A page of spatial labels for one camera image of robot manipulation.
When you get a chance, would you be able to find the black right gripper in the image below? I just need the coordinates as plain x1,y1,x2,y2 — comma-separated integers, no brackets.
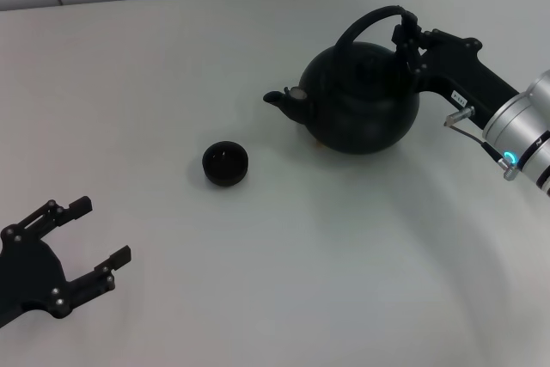
391,23,522,131

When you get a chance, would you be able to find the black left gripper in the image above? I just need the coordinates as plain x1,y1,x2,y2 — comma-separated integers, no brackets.
0,195,132,328

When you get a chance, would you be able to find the black round teapot with handle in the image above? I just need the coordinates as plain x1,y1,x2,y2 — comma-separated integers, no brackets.
262,4,421,156

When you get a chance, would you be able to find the small black teacup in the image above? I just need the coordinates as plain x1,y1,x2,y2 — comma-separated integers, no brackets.
201,140,251,188

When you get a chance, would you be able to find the right gripper silver cable plug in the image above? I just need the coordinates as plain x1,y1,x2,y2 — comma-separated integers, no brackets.
443,104,520,182

